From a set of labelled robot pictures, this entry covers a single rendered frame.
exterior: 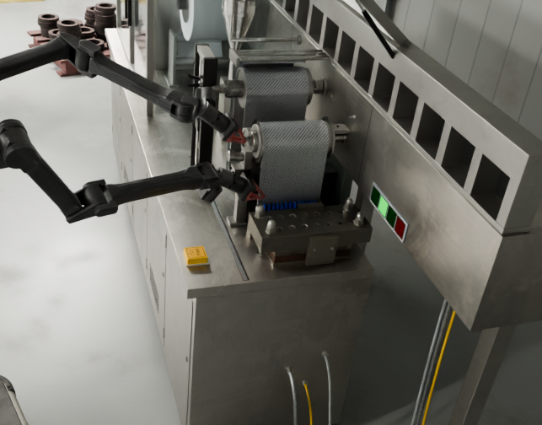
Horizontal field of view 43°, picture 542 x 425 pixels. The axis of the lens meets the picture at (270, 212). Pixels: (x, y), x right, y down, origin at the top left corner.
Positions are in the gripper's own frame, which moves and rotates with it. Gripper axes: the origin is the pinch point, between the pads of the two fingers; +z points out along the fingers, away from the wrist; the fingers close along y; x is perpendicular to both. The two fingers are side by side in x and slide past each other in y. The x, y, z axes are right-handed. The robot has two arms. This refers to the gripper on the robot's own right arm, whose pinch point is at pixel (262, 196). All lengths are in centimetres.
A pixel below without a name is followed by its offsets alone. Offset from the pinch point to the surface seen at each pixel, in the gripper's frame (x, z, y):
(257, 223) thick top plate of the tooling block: -5.5, -2.4, 11.5
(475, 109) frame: 67, -2, 59
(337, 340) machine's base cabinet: -29, 47, 26
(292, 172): 12.6, 3.9, 0.2
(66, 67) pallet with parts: -110, 6, -372
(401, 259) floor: -31, 158, -86
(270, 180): 6.6, -1.5, 0.2
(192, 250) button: -25.3, -15.5, 8.9
